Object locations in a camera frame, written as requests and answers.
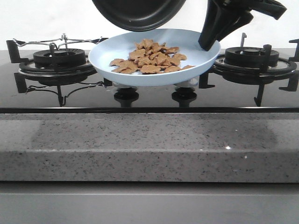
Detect right silver stove knob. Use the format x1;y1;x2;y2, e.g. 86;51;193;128
175;78;199;88

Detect right black pan support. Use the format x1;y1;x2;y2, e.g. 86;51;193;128
199;33;299;106

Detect left silver stove knob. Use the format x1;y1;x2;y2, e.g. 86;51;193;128
113;82;137;89

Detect black frying pan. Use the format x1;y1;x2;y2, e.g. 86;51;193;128
93;0;185;32

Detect brown meat pieces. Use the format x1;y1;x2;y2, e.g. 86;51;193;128
109;39;194;75

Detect silver stove knob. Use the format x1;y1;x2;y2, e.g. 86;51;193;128
175;78;199;88
113;82;137;89

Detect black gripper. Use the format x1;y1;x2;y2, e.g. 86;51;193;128
198;0;287;51

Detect wire pan reducer rack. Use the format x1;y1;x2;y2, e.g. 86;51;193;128
12;33;108;49

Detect black glass gas hob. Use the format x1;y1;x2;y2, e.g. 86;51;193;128
0;50;299;113

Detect grey cabinet front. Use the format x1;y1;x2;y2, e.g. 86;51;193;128
0;182;299;224

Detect right black gas burner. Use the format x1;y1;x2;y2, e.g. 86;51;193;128
224;47;266;68

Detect black gas burner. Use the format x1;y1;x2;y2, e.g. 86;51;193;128
224;47;266;68
33;49;86;66

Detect light blue plate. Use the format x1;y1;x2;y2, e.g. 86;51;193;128
89;28;221;86

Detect left black gas burner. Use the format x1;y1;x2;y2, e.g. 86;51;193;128
33;49;86;66

